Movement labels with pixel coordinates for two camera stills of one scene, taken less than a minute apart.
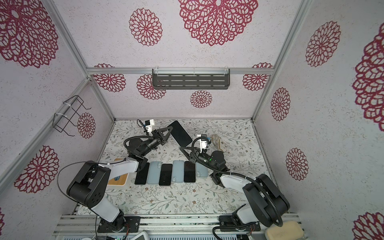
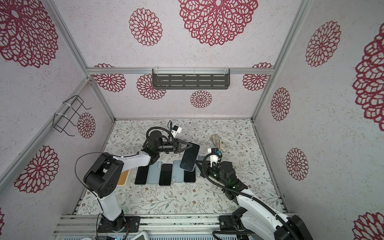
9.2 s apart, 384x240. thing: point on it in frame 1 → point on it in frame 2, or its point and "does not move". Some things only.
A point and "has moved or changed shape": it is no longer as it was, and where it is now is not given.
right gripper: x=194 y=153 → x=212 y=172
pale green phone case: x=178 y=171 does not move
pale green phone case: x=154 y=172 does not move
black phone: x=180 y=135 has moved or changed shape
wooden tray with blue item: x=119 y=181 does not move
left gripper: x=157 y=135 → x=176 y=141
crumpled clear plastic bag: x=216 y=140 does not move
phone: x=141 y=175 does not move
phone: x=166 y=174 does not move
